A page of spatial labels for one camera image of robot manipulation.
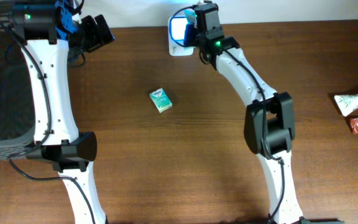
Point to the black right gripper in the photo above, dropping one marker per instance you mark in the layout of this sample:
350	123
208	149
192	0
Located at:
190	35

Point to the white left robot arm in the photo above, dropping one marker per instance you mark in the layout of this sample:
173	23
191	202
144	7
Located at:
51	34

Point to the teal wet wipes packet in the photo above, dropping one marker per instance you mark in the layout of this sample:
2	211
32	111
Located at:
190	16

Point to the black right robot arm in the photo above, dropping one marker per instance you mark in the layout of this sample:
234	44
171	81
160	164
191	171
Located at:
269	128

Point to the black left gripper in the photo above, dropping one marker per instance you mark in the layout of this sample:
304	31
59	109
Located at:
96	38

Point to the small teal tissue pack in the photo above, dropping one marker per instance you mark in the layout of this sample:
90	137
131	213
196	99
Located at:
160	100

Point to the white barcode scanner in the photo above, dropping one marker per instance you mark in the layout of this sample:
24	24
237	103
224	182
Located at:
176	36

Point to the dark grey plastic basket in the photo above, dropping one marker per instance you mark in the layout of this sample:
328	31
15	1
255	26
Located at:
17	114

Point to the white floral cream tube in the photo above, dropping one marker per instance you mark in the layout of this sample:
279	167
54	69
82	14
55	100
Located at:
346	103

